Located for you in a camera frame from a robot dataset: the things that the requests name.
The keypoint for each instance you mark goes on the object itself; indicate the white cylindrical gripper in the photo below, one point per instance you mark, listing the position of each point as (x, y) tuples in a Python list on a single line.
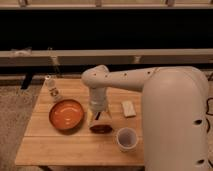
[(98, 103)]

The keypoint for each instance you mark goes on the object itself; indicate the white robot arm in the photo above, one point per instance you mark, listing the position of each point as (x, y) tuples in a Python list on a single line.
[(173, 107)]

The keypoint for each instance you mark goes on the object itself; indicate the orange ceramic bowl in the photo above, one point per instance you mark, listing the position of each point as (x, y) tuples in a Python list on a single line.
[(66, 114)]

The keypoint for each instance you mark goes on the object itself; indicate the dark chocolate bar pack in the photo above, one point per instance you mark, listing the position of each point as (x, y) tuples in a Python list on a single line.
[(97, 117)]

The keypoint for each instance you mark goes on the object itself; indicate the dark red snack packet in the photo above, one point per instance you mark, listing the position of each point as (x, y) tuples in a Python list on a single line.
[(101, 129)]

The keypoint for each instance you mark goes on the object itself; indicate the white sponge block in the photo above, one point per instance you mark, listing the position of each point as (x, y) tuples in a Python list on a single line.
[(128, 109)]

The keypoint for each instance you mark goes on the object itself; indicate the wooden table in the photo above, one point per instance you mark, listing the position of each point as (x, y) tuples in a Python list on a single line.
[(43, 145)]

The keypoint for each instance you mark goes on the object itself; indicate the grey horizontal rail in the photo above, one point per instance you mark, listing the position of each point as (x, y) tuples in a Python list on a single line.
[(20, 58)]

